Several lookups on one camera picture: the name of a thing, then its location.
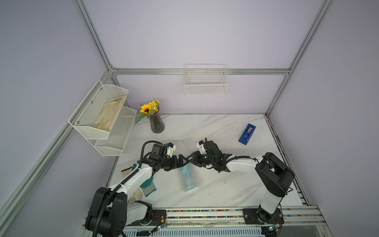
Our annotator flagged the green glove on table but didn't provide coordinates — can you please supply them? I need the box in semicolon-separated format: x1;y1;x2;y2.
135;177;157;199

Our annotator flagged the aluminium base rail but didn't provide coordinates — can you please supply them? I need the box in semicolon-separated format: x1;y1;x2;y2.
77;205;334;237

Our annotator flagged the blue tape dispenser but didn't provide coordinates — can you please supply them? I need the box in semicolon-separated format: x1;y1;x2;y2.
238;123;256;145

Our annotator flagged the white mesh shelf bin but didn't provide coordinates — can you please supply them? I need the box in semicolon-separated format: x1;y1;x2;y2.
94;106;137;157
69;81;129;140

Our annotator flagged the pink tape roll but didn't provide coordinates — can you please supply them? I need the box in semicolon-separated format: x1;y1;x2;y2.
246;127;253;135

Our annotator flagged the white mesh upper shelf bin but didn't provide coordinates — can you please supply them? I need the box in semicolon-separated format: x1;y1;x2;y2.
69;81;129;140

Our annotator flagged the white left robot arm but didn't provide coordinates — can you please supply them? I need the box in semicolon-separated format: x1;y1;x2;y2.
85;141;186;237

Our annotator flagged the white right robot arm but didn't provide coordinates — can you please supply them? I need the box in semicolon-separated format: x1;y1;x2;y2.
180;140;295;222

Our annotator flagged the beige glove on table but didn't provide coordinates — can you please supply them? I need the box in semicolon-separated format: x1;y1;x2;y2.
121;166;143;205

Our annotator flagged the dark ribbed vase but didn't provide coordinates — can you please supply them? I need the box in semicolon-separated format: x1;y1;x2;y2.
149;109;165;134

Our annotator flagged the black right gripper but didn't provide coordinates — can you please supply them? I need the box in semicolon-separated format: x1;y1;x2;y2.
186;151;216;167

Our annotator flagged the aluminium frame post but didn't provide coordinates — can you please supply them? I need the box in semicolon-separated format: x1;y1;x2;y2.
265;0;334;117

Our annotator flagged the yellow sunflower bouquet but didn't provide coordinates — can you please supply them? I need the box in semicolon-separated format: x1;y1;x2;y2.
134;99;160;124

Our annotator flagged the clear bubble wrap sheet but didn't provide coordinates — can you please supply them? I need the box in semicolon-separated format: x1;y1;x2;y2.
176;141;202;193

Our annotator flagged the beige glove in bin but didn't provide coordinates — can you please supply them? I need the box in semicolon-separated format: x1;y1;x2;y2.
92;95;126;132

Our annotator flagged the blue wine glass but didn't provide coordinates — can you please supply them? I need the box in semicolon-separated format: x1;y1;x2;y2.
179;164;198;192

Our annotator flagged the white mesh lower shelf bin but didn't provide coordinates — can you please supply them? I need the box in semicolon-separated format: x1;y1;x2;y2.
94;106;137;157

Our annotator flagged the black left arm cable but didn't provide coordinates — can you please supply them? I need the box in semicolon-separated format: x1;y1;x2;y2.
91;140;164;237

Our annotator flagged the white wire wall basket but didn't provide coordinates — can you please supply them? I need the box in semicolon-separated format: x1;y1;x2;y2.
184;64;228;96

